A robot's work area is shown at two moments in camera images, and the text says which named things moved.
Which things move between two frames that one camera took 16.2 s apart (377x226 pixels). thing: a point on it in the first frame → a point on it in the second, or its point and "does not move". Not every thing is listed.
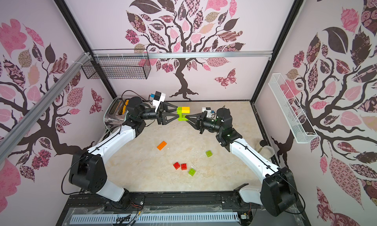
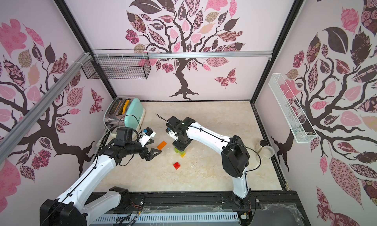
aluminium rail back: [183, 54] does not move
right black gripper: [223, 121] → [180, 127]
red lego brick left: [176, 165] does not move
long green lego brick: [179, 112] → [178, 151]
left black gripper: [160, 115] → [148, 156]
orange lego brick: [161, 146] does not move
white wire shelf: [301, 128] does not move
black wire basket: [114, 68] does not move
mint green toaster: [114, 116] does not move
